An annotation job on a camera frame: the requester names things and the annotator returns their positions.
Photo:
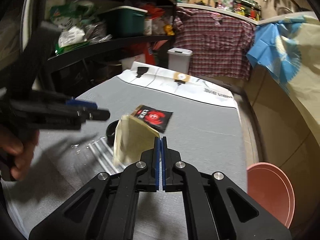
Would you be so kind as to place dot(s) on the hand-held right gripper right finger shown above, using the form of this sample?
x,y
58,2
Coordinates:
x,y
163,160

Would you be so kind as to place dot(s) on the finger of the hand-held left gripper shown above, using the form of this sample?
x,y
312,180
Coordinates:
x,y
97,115
82,103

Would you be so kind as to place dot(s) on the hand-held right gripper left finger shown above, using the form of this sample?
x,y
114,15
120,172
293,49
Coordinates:
x,y
156,160

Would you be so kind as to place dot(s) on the beige paper packet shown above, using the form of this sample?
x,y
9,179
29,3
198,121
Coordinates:
x,y
132,142

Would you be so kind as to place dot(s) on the person's left hand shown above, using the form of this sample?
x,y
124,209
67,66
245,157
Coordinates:
x,y
22,152

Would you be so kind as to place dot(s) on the clear plastic tube bundle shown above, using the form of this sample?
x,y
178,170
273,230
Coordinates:
x,y
105,155

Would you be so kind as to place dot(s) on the black sachet with red print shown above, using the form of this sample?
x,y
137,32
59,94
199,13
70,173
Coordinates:
x,y
155,118

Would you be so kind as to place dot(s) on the black metal shelf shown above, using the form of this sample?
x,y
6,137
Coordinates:
x,y
105,45

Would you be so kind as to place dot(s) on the white and green packet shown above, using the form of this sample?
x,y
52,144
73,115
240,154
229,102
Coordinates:
x,y
71,38

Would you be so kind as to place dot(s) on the crumpled clear plastic wrap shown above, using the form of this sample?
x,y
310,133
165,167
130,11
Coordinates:
x,y
98,31

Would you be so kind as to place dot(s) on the white printed cardboard sheet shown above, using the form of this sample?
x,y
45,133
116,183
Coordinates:
x,y
200,90

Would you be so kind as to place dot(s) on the orange plastic bag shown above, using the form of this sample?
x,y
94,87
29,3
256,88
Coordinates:
x,y
150,55

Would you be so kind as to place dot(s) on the green storage box white lid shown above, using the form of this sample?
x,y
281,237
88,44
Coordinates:
x,y
123,22

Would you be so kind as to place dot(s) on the green printed plastic bag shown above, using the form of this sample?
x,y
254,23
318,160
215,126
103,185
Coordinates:
x,y
72,12

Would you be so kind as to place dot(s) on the white lidded bin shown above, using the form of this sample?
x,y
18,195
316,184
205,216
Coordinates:
x,y
178,61

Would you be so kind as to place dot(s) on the yellow toy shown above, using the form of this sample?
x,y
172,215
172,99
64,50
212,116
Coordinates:
x,y
169,30

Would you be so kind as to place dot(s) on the red plaid shirt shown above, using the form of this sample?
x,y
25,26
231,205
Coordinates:
x,y
215,45

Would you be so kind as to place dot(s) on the blue and cream cloth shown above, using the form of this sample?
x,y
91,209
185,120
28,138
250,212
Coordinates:
x,y
280,52

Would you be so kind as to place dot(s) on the row of condiment bottles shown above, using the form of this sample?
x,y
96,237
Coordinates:
x,y
246,10

